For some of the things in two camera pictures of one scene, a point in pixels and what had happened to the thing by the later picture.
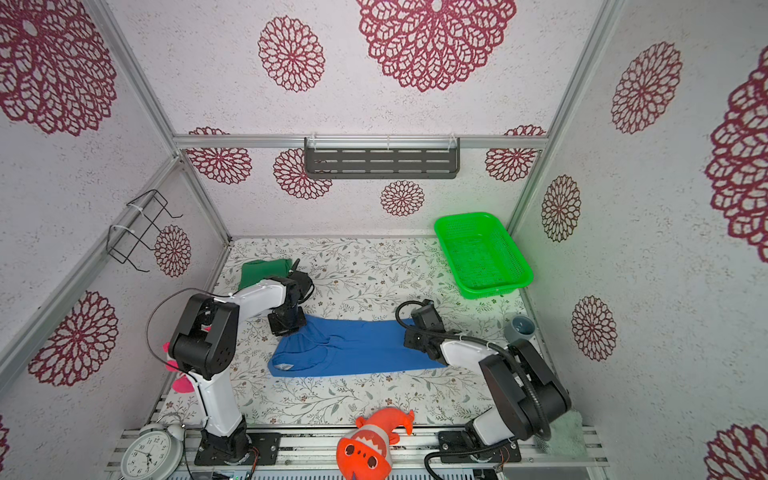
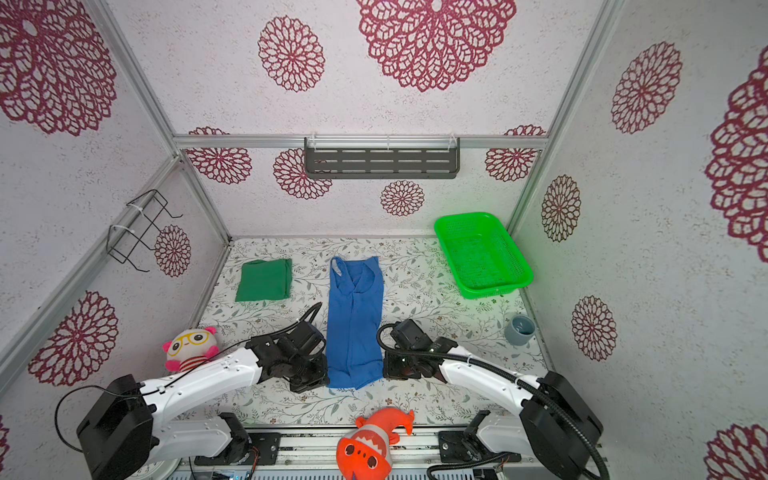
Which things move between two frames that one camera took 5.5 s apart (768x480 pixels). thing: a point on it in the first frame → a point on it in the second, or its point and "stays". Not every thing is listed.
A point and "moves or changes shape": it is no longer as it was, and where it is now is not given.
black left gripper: x=281 y=329 → x=321 y=378
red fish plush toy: x=364 y=452 stays
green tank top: x=253 y=271 stays
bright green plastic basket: x=483 y=258 stays
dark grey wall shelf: x=382 y=157 stays
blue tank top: x=340 y=345 moves or changes shape
